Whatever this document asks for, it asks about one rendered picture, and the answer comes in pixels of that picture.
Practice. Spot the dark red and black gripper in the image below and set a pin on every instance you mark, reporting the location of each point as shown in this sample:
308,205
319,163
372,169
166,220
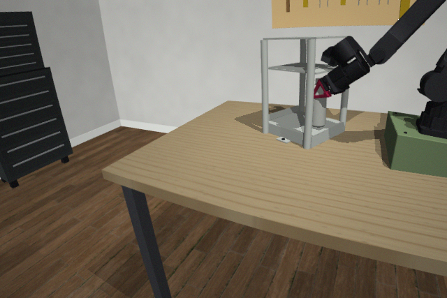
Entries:
329,88

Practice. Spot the grey shelving unit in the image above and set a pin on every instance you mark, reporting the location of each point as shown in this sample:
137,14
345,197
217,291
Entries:
295,123

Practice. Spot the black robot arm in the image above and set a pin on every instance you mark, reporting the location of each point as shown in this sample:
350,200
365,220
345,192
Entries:
432,121

